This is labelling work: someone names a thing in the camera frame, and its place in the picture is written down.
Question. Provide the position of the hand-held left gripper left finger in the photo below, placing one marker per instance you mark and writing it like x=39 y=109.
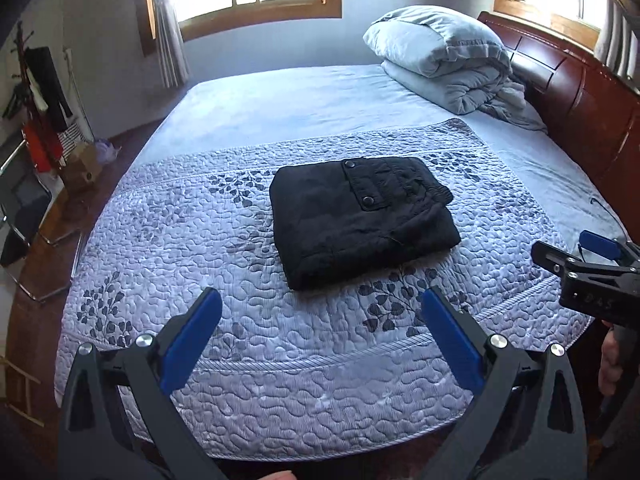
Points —
x=192 y=332

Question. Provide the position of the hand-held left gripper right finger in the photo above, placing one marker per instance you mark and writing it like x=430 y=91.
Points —
x=452 y=335

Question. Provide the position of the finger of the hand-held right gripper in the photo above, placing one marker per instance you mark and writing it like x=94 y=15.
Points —
x=560 y=257
x=602 y=245

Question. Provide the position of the black jacket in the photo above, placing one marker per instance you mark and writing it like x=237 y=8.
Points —
x=350 y=220

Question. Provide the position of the person's right hand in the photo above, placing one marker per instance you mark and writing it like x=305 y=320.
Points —
x=609 y=360

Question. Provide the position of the quilted leaf-print bedspread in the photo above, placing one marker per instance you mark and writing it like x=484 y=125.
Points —
x=200 y=240

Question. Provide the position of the dark wooden headboard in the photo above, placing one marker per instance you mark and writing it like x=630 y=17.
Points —
x=575 y=90

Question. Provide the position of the wooden folding rack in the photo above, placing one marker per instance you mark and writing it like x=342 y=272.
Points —
x=22 y=392

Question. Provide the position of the cardboard box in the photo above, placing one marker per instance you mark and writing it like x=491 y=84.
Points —
x=82 y=165

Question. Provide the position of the grey curtain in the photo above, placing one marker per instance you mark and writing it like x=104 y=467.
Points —
x=620 y=45
x=167 y=35

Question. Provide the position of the pale plastic bag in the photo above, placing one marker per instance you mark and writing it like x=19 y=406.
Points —
x=107 y=150

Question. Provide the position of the folded light grey duvet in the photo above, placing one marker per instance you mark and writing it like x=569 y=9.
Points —
x=440 y=55

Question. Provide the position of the red hanging garment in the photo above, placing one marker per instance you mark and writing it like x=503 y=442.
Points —
x=42 y=147

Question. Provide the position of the light blue bed sheet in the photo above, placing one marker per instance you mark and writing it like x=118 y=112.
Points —
x=310 y=100

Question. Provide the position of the black hanging garment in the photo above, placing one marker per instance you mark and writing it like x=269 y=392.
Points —
x=50 y=85

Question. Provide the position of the coat stand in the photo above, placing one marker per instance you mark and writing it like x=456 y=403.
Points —
x=20 y=50

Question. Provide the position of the black metal-frame chair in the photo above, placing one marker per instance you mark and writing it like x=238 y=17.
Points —
x=22 y=200

